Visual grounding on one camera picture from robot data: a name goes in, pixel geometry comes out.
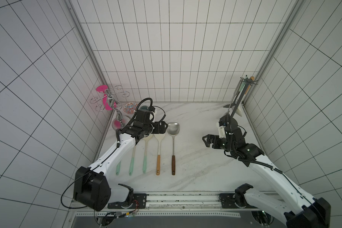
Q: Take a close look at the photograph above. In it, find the cream spatula light wooden handle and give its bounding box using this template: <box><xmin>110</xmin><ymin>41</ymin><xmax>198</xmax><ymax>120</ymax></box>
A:
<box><xmin>240</xmin><ymin>76</ymin><xmax>255</xmax><ymax>114</ymax></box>

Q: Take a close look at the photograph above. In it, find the patterned small bowl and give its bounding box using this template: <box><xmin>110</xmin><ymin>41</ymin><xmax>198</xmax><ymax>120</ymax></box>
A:
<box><xmin>123</xmin><ymin>102</ymin><xmax>138</xmax><ymax>115</ymax></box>

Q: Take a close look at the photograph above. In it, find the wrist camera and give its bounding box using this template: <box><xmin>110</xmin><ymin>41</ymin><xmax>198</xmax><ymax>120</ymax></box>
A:
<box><xmin>218</xmin><ymin>125</ymin><xmax>227</xmax><ymax>139</ymax></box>
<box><xmin>148</xmin><ymin>106</ymin><xmax>157</xmax><ymax>123</ymax></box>

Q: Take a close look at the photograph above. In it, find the cream slotted turner green handle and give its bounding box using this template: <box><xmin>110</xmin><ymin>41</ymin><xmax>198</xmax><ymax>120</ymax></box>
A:
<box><xmin>142</xmin><ymin>134</ymin><xmax>153</xmax><ymax>174</ymax></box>

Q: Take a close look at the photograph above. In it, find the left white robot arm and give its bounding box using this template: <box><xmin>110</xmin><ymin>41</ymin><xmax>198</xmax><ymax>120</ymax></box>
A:
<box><xmin>70</xmin><ymin>97</ymin><xmax>168</xmax><ymax>211</ymax></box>

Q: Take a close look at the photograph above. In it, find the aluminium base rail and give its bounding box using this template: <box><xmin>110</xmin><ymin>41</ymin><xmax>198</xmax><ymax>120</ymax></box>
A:
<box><xmin>71</xmin><ymin>191</ymin><xmax>274</xmax><ymax>226</ymax></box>

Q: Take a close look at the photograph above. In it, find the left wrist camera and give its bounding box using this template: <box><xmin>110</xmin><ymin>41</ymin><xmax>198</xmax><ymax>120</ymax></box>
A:
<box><xmin>148</xmin><ymin>106</ymin><xmax>157</xmax><ymax>123</ymax></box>

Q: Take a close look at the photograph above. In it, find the dark grey utensil rack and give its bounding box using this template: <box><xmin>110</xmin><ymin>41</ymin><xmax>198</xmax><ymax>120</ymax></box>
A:
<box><xmin>221</xmin><ymin>76</ymin><xmax>258</xmax><ymax>122</ymax></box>

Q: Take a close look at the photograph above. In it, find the pink cup on stand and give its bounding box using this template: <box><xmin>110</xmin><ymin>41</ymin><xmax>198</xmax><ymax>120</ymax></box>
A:
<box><xmin>96</xmin><ymin>85</ymin><xmax>117</xmax><ymax>112</ymax></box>

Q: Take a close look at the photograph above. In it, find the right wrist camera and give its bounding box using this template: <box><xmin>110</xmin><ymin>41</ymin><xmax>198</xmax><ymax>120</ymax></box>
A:
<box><xmin>218</xmin><ymin>125</ymin><xmax>227</xmax><ymax>139</ymax></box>

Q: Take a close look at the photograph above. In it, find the chrome cup tree stand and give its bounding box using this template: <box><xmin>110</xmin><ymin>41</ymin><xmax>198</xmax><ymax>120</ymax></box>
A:
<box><xmin>90</xmin><ymin>85</ymin><xmax>130</xmax><ymax>131</ymax></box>

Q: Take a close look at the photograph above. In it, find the cream utensil dark wooden handle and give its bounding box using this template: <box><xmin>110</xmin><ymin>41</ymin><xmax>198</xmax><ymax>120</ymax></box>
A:
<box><xmin>167</xmin><ymin>123</ymin><xmax>180</xmax><ymax>175</ymax></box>

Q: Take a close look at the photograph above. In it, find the dark grey hanging spatula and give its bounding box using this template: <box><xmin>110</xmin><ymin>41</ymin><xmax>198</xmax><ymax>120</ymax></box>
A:
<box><xmin>223</xmin><ymin>79</ymin><xmax>243</xmax><ymax>108</ymax></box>

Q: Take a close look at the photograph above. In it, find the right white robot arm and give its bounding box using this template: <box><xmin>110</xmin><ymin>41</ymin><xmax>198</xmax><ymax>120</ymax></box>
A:
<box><xmin>202</xmin><ymin>114</ymin><xmax>331</xmax><ymax>228</ymax></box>

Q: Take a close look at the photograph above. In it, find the cream spatula green handle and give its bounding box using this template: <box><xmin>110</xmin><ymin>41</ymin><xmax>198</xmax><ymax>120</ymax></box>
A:
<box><xmin>129</xmin><ymin>146</ymin><xmax>136</xmax><ymax>176</ymax></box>

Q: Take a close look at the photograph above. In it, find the grey spatula green handle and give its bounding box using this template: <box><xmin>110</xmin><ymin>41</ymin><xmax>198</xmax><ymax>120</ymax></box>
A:
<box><xmin>116</xmin><ymin>162</ymin><xmax>121</xmax><ymax>175</ymax></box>

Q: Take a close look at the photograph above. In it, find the teal ceramic cup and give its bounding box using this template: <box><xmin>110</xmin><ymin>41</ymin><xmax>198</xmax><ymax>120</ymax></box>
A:
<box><xmin>140</xmin><ymin>105</ymin><xmax>148</xmax><ymax>110</ymax></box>

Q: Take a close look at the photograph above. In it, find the cream spoon wooden handle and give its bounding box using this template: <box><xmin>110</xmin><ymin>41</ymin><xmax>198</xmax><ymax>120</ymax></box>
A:
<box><xmin>154</xmin><ymin>133</ymin><xmax>165</xmax><ymax>175</ymax></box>

